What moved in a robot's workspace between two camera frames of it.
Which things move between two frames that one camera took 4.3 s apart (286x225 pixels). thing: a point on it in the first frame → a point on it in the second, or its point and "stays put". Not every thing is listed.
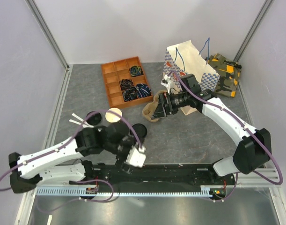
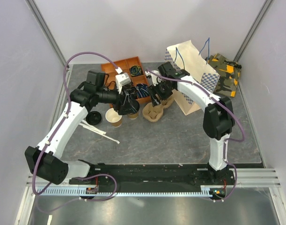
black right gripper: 159,112 → 153,91
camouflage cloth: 229,72 stays put
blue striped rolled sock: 143,90 stays put
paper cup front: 142,137 → 133,116
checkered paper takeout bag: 183,58 stays put
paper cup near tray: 112,117 stays put
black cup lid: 140,130 → 131,108
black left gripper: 122,164 → 123,98
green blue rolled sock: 136,71 stays put
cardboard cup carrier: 149,109 stays put
